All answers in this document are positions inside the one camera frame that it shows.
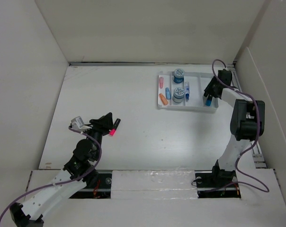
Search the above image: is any blue highlighter marker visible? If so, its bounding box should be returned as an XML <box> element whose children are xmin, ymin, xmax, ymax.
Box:
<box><xmin>205</xmin><ymin>96</ymin><xmax>213</xmax><ymax>106</ymax></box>

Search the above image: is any blue putty jar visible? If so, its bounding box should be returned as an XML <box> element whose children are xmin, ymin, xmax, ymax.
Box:
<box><xmin>172</xmin><ymin>87</ymin><xmax>185</xmax><ymax>103</ymax></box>
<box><xmin>173</xmin><ymin>68</ymin><xmax>185</xmax><ymax>84</ymax></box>

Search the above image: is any aluminium rail right side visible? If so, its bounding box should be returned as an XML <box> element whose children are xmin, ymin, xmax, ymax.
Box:
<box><xmin>228</xmin><ymin>66</ymin><xmax>267</xmax><ymax>166</ymax></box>

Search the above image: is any blue correction tape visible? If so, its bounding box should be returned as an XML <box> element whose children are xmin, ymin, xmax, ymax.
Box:
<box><xmin>165</xmin><ymin>87</ymin><xmax>171</xmax><ymax>100</ymax></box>

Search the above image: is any orange correction tape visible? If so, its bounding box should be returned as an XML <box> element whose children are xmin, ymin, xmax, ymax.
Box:
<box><xmin>159</xmin><ymin>93</ymin><xmax>168</xmax><ymax>105</ymax></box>

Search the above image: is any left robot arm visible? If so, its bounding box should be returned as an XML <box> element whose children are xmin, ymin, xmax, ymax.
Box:
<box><xmin>9</xmin><ymin>112</ymin><xmax>114</xmax><ymax>227</ymax></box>

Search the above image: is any white plastic organizer tray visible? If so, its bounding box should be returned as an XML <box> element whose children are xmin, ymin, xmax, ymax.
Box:
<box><xmin>158</xmin><ymin>69</ymin><xmax>219</xmax><ymax>113</ymax></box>

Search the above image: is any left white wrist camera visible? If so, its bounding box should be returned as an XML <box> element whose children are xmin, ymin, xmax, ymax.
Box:
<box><xmin>70</xmin><ymin>116</ymin><xmax>92</xmax><ymax>131</ymax></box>

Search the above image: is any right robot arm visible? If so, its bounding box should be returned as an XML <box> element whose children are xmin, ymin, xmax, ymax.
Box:
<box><xmin>202</xmin><ymin>69</ymin><xmax>266</xmax><ymax>187</ymax></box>

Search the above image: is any white blue glue pen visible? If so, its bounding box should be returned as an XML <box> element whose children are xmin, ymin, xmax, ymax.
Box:
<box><xmin>184</xmin><ymin>81</ymin><xmax>190</xmax><ymax>102</ymax></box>

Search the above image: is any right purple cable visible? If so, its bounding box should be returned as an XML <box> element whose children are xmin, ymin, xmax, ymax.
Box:
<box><xmin>212</xmin><ymin>59</ymin><xmax>270</xmax><ymax>192</ymax></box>

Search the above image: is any pink highlighter marker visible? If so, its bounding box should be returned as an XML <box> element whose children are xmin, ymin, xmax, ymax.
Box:
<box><xmin>109</xmin><ymin>118</ymin><xmax>121</xmax><ymax>136</ymax></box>

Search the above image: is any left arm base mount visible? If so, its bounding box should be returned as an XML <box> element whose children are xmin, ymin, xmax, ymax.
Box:
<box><xmin>70</xmin><ymin>170</ymin><xmax>112</xmax><ymax>199</ymax></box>

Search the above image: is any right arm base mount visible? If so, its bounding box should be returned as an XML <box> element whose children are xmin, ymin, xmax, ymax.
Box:
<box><xmin>192</xmin><ymin>170</ymin><xmax>241</xmax><ymax>199</ymax></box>

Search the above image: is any purple cable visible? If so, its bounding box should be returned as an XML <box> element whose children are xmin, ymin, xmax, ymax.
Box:
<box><xmin>0</xmin><ymin>126</ymin><xmax>102</xmax><ymax>227</ymax></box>
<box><xmin>212</xmin><ymin>59</ymin><xmax>270</xmax><ymax>192</ymax></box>

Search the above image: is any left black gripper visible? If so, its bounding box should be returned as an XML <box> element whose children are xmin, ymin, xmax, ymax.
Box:
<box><xmin>81</xmin><ymin>112</ymin><xmax>112</xmax><ymax>160</ymax></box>

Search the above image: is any pink correction tape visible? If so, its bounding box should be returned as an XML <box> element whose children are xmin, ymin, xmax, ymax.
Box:
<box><xmin>159</xmin><ymin>77</ymin><xmax>164</xmax><ymax>89</ymax></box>

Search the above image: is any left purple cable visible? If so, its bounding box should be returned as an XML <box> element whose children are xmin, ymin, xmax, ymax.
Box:
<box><xmin>0</xmin><ymin>126</ymin><xmax>102</xmax><ymax>227</ymax></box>

